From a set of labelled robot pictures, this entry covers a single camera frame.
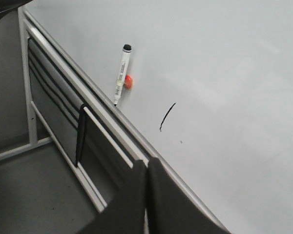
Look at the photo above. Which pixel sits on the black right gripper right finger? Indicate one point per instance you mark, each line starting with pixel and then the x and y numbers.
pixel 169 210

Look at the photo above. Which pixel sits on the white horizontal metal rod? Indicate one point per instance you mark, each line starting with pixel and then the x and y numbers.
pixel 109 138

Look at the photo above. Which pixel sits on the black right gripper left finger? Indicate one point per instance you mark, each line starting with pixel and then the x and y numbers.
pixel 125 214

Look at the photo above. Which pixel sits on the whiteboard with aluminium frame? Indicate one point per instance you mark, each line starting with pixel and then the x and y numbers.
pixel 212 92

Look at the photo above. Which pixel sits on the white whiteboard marker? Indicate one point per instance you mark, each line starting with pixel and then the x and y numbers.
pixel 122 72

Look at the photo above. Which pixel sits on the lower white metal rod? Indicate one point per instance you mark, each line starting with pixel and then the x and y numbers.
pixel 80 173

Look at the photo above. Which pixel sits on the red round magnet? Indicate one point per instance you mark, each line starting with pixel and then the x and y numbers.
pixel 128 83

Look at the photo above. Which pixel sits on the white metal stand frame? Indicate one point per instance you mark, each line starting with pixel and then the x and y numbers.
pixel 102 109

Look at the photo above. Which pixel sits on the grey black striped cloth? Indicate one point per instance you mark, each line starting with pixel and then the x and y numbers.
pixel 55 98

